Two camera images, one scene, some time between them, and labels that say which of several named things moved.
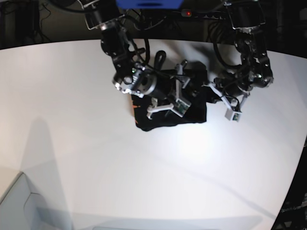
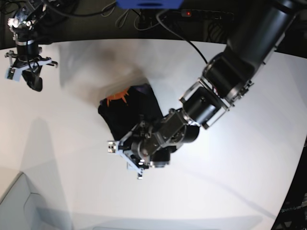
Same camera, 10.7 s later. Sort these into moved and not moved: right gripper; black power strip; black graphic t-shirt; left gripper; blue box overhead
Moved: left gripper; black graphic t-shirt; right gripper
Not moved: blue box overhead; black power strip
